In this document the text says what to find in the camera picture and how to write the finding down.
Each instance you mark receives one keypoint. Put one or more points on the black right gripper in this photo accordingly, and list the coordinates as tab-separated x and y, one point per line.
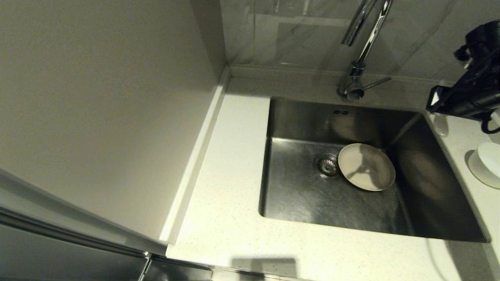
472	97

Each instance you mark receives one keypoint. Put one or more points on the white ceramic bowl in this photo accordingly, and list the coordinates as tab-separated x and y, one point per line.
488	164

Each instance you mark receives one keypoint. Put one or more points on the white round plate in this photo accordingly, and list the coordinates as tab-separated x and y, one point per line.
367	168

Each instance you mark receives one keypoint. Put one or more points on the stainless steel sink basin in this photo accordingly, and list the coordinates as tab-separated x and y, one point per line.
297	195

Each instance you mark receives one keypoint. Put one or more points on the chrome gooseneck faucet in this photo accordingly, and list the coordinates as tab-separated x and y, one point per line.
351	88

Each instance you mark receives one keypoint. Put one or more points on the round metal drain strainer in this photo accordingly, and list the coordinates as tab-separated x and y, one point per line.
327	166

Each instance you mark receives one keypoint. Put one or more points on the stainless steel appliance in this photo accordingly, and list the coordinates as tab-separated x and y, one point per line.
58	249

